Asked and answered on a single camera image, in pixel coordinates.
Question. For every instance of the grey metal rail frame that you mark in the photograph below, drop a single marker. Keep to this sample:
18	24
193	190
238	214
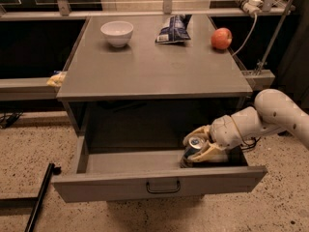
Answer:
26	89

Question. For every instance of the black pole on floor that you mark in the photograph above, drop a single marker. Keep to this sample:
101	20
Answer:
50	171

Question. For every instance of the blue chip bag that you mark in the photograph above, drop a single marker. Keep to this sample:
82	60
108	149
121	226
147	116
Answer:
174	30

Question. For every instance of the grey cabinet with top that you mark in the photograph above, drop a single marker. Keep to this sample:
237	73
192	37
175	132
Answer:
146	70

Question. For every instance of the white power strip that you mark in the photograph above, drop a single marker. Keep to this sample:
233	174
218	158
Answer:
250	7

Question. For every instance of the black drawer handle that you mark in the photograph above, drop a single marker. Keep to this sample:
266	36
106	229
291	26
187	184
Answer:
163	187

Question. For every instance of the red apple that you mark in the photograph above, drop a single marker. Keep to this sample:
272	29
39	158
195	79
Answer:
221	38

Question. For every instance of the grey open top drawer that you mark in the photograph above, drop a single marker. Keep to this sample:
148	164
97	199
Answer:
110	166

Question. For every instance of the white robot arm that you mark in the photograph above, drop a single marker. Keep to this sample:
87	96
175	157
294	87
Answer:
273	112

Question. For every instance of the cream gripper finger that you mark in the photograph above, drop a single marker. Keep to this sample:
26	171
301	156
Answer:
203	132
210	152

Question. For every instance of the white ceramic bowl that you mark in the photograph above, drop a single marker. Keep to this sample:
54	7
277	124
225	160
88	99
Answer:
117	33

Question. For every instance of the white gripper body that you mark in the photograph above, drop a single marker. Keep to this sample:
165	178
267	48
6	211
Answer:
224	131

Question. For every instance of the blue silver redbull can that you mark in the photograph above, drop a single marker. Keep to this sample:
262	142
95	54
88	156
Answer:
193	146

